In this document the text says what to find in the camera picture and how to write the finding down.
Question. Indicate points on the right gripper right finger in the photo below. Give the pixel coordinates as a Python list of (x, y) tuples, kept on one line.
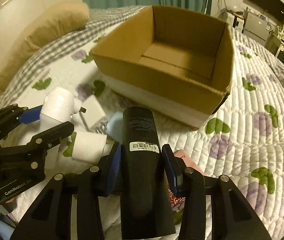
[(232, 217)]

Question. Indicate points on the white cylinder container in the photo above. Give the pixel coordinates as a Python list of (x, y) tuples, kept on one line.
[(88, 147)]

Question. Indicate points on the white faucet filter device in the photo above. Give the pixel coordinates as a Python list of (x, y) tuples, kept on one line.
[(58, 107)]

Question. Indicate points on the open cardboard box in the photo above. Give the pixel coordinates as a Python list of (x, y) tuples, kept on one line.
[(176, 61)]

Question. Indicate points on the white power adapter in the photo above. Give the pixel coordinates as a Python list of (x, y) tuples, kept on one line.
[(91, 112)]

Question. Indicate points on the grey mini fridge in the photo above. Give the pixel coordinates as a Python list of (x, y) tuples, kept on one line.
[(257, 26)]

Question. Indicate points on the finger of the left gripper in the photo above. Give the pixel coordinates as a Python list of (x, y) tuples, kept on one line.
[(13, 115), (47, 136)]

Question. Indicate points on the black bottle with label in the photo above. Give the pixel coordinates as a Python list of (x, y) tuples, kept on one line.
[(144, 202)]

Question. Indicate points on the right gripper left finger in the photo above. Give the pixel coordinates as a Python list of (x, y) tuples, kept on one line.
[(49, 216)]

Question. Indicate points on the beige pillow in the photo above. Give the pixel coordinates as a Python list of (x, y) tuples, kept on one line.
[(55, 22)]

